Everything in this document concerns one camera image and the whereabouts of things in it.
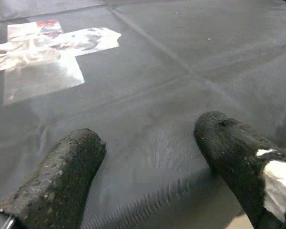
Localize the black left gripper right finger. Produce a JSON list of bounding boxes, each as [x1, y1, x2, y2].
[[194, 111, 286, 229]]

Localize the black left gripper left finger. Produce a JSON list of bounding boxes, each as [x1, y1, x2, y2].
[[0, 128, 107, 229]]

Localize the clear tape cross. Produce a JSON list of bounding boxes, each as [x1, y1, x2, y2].
[[0, 20, 123, 106]]

